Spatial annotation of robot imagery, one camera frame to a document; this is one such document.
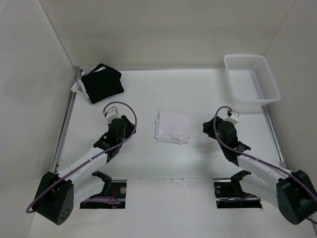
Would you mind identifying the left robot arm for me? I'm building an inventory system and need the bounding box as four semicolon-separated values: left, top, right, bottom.
26;115;137;225

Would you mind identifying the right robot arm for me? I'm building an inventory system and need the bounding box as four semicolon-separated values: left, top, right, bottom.
203;117;317;225

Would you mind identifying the folded black tank top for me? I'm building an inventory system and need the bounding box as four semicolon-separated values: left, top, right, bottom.
79;63;124;104

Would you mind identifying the white plastic basket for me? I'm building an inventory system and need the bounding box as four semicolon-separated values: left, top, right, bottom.
223;54;281;106

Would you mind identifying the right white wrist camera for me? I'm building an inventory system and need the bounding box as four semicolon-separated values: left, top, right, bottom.
224;110;240;124

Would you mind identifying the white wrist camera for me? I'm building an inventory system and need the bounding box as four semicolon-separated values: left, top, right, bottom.
104;106;120;124
224;110;240;124

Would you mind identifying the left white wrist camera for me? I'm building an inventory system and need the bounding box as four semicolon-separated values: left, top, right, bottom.
104;106;120;124

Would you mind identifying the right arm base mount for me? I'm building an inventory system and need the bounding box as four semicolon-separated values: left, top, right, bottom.
213;170;262;209

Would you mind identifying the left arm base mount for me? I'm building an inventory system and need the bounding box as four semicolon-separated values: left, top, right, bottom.
79;171;127;209

